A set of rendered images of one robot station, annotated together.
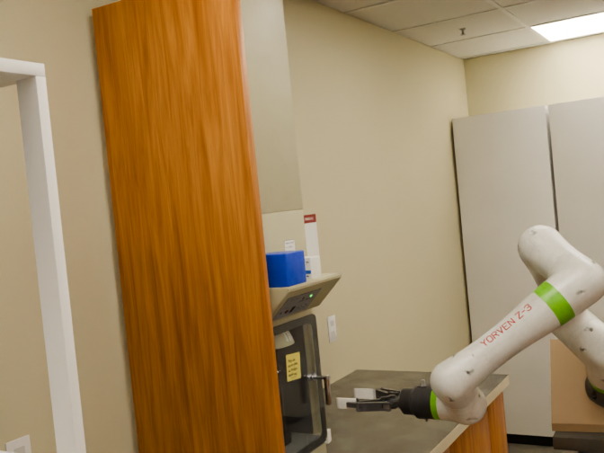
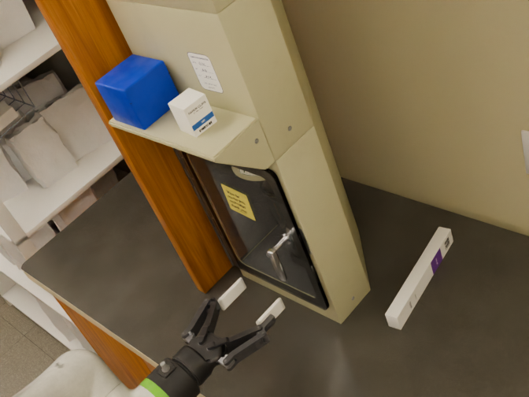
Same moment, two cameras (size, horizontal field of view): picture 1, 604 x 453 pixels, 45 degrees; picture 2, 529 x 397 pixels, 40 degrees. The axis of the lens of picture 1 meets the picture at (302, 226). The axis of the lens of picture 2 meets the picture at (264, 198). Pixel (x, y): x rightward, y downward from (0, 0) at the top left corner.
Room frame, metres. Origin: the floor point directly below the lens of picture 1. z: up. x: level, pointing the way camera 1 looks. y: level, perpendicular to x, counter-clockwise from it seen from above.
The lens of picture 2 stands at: (2.70, -0.98, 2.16)
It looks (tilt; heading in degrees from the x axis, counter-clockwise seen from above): 37 degrees down; 117
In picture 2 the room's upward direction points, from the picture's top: 23 degrees counter-clockwise
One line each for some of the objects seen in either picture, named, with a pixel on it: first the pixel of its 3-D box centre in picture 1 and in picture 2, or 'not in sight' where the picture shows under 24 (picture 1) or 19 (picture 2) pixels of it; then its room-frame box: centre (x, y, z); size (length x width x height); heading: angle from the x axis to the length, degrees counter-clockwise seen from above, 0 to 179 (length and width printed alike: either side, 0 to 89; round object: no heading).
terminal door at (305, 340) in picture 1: (295, 389); (252, 225); (2.11, 0.07, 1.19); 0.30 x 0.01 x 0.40; 149
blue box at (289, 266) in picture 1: (280, 269); (138, 91); (2.00, 0.07, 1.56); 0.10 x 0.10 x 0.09; 60
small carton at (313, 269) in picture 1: (308, 267); (192, 112); (2.13, -0.01, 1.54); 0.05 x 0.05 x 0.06; 55
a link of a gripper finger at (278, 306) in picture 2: (364, 394); (270, 314); (2.18, -0.14, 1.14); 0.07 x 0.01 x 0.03; 60
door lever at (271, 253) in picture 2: (323, 388); (282, 258); (2.18, -0.02, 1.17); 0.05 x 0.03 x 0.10; 59
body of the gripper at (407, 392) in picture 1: (401, 400); (201, 355); (2.06, -0.23, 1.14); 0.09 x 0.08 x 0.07; 60
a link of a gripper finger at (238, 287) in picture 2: (348, 404); (231, 294); (2.08, -0.08, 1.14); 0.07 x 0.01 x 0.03; 60
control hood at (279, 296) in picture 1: (301, 297); (188, 140); (2.08, 0.02, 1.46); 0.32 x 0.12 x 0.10; 150
